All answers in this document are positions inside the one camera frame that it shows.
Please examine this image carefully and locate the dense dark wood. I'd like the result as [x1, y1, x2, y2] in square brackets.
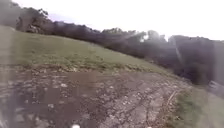
[0, 0, 224, 86]

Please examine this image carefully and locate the cracked grey asphalt path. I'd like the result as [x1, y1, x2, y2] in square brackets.
[0, 64, 195, 128]

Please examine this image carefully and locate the grass slope below wood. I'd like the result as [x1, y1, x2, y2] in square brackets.
[0, 24, 175, 76]

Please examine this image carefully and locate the flat grass field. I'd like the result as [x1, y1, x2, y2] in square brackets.
[165, 84, 224, 128]

